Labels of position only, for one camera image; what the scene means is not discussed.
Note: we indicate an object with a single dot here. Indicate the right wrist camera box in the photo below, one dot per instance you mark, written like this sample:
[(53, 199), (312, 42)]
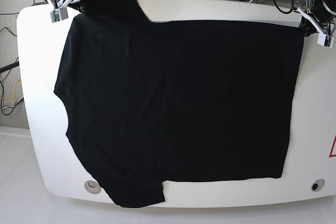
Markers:
[(59, 14)]

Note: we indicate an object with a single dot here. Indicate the round table grommet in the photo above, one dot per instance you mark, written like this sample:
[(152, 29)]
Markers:
[(318, 185), (92, 187)]

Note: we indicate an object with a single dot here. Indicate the black T-shirt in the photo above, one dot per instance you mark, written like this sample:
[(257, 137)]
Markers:
[(185, 101)]

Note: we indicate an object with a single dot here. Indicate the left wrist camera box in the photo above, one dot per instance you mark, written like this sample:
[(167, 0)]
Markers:
[(325, 40)]

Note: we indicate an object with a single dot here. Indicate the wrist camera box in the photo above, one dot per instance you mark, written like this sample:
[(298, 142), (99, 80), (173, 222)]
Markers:
[(59, 14), (325, 40)]

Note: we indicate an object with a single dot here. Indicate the red triangle sticker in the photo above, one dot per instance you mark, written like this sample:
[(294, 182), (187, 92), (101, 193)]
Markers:
[(332, 151)]

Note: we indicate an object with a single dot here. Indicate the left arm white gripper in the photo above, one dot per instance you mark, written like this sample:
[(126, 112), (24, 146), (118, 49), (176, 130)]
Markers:
[(309, 24)]

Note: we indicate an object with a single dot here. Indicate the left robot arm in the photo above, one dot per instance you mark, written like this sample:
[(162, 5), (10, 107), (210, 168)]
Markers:
[(318, 16)]

